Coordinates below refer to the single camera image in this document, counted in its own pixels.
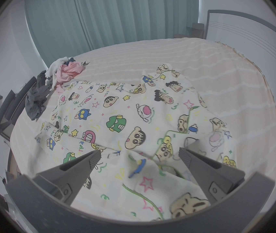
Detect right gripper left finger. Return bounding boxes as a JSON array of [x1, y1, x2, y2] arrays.
[[32, 150, 102, 207]]

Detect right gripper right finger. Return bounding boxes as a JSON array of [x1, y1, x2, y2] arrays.
[[179, 147, 246, 207]]

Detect white printed pyjama top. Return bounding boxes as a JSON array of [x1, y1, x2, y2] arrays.
[[35, 63, 237, 221]]

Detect pile of clothes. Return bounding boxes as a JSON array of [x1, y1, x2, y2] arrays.
[[45, 57, 90, 84]]

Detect dark grey garment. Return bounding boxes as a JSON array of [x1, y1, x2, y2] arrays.
[[25, 82, 53, 121]]

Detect black garment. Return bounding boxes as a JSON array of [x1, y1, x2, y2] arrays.
[[36, 70, 48, 89]]

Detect pink garment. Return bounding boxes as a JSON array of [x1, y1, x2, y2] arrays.
[[55, 62, 85, 93]]

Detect bed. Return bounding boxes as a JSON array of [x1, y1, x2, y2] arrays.
[[7, 9, 276, 224]]

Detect grey bedside table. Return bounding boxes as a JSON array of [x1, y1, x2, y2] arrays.
[[174, 22, 205, 39]]

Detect blue-green curtain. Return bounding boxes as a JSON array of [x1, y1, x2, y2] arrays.
[[72, 0, 199, 50], [25, 0, 92, 67]]

